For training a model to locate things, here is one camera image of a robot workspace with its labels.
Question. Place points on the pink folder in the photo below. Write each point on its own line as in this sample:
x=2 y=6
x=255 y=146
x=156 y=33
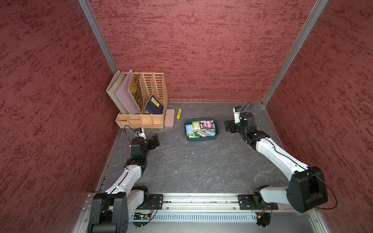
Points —
x=125 y=96

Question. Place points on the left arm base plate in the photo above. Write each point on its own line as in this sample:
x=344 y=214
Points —
x=152 y=202

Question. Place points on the green tissue pack bottom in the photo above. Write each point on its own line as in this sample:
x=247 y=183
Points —
x=193 y=135

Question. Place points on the gold patterned book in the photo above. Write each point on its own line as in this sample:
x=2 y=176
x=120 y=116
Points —
x=136 y=90

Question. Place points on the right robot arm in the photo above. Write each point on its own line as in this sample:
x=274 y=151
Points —
x=306 y=189

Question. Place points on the aluminium front rail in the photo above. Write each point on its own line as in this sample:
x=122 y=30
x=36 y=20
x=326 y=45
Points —
x=224 y=212

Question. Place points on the beige desk file organizer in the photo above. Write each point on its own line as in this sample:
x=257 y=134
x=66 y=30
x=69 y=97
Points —
x=152 y=83

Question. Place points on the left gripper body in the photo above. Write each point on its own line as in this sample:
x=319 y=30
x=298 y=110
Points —
x=145 y=151

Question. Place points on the beige folder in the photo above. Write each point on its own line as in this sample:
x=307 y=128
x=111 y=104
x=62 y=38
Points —
x=112 y=88

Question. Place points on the pink Kuromi tissue pack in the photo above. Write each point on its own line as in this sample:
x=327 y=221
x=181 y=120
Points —
x=211 y=124

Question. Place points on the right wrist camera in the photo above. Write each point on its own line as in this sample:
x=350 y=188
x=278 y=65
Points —
x=237 y=112

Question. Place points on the teal storage box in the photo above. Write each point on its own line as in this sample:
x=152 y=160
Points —
x=202 y=129

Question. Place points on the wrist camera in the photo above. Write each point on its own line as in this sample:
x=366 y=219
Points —
x=140 y=132
x=237 y=112

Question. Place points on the green tissue pack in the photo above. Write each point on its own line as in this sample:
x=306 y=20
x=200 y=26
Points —
x=196 y=126
x=193 y=135

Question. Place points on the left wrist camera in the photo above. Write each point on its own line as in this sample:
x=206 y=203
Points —
x=140 y=132

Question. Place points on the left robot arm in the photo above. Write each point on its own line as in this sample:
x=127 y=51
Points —
x=111 y=210

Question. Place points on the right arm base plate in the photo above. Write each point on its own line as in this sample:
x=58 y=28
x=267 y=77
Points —
x=254 y=202

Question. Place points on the blue tissue pack bottom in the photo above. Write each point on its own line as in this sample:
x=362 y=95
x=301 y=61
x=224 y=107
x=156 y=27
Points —
x=210 y=133

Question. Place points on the pink eraser case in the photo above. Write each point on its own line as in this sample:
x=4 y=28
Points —
x=169 y=118

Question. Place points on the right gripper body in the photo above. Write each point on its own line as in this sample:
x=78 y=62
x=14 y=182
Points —
x=241 y=129

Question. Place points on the blue tissue pack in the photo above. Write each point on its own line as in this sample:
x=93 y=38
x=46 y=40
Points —
x=210 y=133
x=189 y=129

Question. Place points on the pink Kuromi pack bottom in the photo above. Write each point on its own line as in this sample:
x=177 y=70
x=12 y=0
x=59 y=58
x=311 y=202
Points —
x=202 y=134

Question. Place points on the dark blue notebook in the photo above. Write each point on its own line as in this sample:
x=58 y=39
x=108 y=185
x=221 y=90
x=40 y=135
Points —
x=153 y=106

